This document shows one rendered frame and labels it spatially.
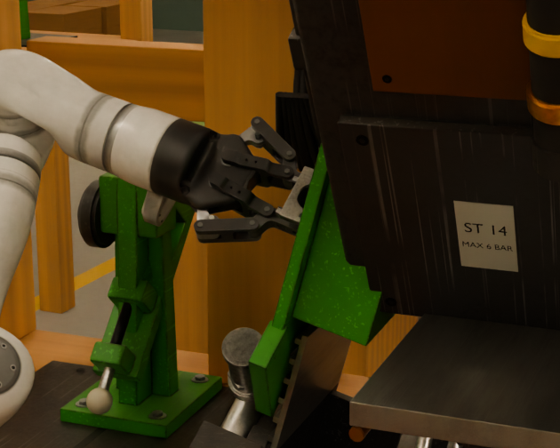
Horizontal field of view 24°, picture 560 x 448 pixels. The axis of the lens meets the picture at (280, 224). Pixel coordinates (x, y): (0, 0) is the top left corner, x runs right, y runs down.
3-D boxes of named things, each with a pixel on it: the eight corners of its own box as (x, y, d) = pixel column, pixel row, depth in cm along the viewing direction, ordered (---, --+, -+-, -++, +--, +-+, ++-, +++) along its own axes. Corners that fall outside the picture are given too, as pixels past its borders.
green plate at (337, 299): (346, 403, 110) (414, 176, 103) (259, 366, 112) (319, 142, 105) (385, 357, 120) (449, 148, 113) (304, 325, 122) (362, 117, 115)
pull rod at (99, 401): (105, 420, 135) (103, 368, 134) (81, 416, 136) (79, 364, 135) (130, 400, 140) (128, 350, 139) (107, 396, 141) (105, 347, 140)
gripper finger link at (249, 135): (219, 138, 121) (231, 155, 120) (260, 113, 122) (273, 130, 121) (221, 151, 123) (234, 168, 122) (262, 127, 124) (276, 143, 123)
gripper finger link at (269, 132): (248, 119, 122) (281, 164, 119) (264, 110, 122) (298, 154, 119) (252, 134, 124) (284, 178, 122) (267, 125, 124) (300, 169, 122)
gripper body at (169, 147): (134, 170, 118) (226, 204, 115) (177, 97, 121) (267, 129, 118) (149, 209, 124) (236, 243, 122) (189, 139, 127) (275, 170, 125)
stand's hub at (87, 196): (94, 256, 140) (92, 188, 138) (69, 253, 141) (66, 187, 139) (126, 238, 147) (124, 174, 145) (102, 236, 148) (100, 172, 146)
